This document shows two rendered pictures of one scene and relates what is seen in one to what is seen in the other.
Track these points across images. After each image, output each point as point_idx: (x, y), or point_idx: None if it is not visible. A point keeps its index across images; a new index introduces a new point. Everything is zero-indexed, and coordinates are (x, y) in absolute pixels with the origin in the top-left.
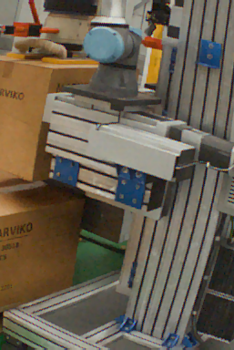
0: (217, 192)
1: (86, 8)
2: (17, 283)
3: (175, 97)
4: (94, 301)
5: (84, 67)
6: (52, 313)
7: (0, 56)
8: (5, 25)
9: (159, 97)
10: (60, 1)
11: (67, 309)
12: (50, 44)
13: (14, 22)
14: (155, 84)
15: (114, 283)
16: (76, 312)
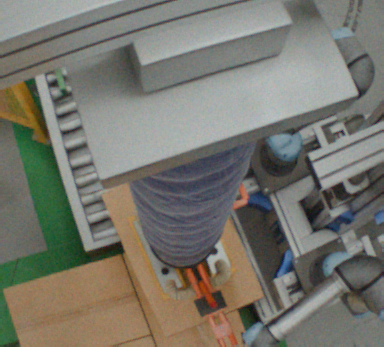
0: (373, 218)
1: None
2: None
3: (349, 228)
4: (255, 250)
5: (244, 250)
6: (270, 295)
7: (156, 304)
8: (244, 343)
9: (340, 237)
10: (202, 261)
11: (264, 279)
12: (225, 280)
13: (205, 317)
14: (265, 183)
15: (234, 216)
16: (270, 274)
